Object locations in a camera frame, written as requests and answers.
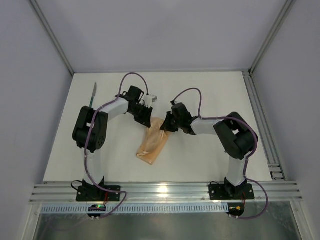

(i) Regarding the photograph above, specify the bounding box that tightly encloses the orange cloth napkin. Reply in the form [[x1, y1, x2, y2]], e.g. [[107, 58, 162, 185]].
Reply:
[[136, 117, 171, 165]]

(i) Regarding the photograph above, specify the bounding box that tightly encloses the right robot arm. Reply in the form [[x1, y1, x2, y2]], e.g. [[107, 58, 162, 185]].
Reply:
[[160, 102, 259, 200]]

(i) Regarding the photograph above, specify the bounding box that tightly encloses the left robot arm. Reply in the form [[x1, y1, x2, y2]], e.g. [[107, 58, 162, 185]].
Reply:
[[72, 86, 158, 202]]

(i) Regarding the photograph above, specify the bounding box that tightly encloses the left small controller board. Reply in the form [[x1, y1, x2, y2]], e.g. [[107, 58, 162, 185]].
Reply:
[[87, 204, 106, 219]]

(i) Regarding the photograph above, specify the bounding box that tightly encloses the right small connector board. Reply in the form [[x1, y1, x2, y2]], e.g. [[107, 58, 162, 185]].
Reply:
[[226, 203, 245, 218]]

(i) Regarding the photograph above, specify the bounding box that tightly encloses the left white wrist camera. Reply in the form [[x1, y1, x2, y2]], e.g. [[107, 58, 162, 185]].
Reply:
[[144, 94, 158, 105]]

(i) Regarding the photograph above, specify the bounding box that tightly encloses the knife with green handle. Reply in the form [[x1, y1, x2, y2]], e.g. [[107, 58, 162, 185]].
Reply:
[[89, 82, 97, 108]]

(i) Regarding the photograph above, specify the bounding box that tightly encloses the aluminium front rail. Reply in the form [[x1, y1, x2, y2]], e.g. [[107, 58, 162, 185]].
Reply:
[[29, 181, 303, 204]]

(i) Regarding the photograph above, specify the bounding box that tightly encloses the aluminium rail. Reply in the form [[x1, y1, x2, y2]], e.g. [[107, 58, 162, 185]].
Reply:
[[242, 71, 287, 182], [29, 181, 303, 204]]

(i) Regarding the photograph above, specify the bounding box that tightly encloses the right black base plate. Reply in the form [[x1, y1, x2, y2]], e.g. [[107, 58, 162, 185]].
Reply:
[[208, 181, 255, 201]]

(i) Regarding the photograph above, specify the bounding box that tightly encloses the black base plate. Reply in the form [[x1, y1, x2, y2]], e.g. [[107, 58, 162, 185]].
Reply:
[[76, 184, 121, 202], [208, 181, 255, 201]]

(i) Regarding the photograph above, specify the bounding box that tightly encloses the slotted grey cable duct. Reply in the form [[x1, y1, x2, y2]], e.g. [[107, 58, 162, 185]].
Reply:
[[40, 202, 228, 214]]

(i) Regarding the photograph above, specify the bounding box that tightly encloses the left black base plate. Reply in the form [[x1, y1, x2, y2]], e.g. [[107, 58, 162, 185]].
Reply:
[[76, 184, 121, 202]]

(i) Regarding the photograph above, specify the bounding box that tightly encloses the right side aluminium rail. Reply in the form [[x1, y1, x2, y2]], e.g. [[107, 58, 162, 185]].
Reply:
[[242, 71, 287, 182]]

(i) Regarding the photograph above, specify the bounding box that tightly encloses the left aluminium frame post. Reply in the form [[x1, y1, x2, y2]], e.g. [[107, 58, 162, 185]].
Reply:
[[28, 0, 75, 77]]

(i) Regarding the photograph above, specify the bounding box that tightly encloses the aluminium frame post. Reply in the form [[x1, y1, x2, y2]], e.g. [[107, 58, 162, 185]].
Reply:
[[28, 0, 75, 77], [248, 0, 296, 75]]

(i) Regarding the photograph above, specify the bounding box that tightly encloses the right aluminium frame post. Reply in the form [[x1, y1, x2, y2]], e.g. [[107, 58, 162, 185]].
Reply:
[[248, 0, 296, 75]]

